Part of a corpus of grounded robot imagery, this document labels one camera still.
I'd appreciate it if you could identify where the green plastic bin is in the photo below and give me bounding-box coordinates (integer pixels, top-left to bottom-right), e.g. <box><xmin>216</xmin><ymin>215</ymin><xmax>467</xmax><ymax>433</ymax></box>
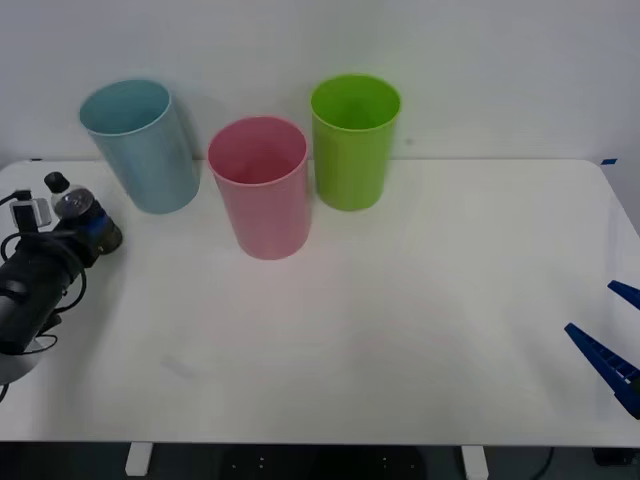
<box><xmin>309</xmin><ymin>73</ymin><xmax>402</xmax><ymax>212</ymax></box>

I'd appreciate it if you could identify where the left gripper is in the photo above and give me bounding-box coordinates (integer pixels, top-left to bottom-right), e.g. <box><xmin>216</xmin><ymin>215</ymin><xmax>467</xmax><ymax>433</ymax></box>
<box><xmin>45</xmin><ymin>209</ymin><xmax>111</xmax><ymax>272</ymax></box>

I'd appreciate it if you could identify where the dark bottle with black cap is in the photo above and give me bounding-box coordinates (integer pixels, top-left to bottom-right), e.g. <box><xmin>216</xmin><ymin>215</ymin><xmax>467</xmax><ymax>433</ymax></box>
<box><xmin>43</xmin><ymin>170</ymin><xmax>125</xmax><ymax>257</ymax></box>

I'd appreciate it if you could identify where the pink plastic bin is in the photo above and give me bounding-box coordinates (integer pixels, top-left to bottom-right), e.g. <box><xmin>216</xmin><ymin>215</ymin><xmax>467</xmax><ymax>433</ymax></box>
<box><xmin>206</xmin><ymin>115</ymin><xmax>313</xmax><ymax>262</ymax></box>

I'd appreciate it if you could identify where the white table leg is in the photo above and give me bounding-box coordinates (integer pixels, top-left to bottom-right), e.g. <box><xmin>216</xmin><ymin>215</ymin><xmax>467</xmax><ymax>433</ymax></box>
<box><xmin>124</xmin><ymin>442</ymin><xmax>154</xmax><ymax>477</ymax></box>
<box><xmin>459</xmin><ymin>444</ymin><xmax>489</xmax><ymax>480</ymax></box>

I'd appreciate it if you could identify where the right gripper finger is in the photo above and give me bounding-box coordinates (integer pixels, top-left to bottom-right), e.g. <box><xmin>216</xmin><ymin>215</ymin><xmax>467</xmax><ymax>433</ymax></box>
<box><xmin>607</xmin><ymin>279</ymin><xmax>640</xmax><ymax>312</ymax></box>
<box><xmin>564</xmin><ymin>322</ymin><xmax>640</xmax><ymax>421</ymax></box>

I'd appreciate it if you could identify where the pale blue plastic bin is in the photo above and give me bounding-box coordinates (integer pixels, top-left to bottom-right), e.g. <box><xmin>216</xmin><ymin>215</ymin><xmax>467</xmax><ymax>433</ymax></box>
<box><xmin>78</xmin><ymin>77</ymin><xmax>202</xmax><ymax>216</ymax></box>

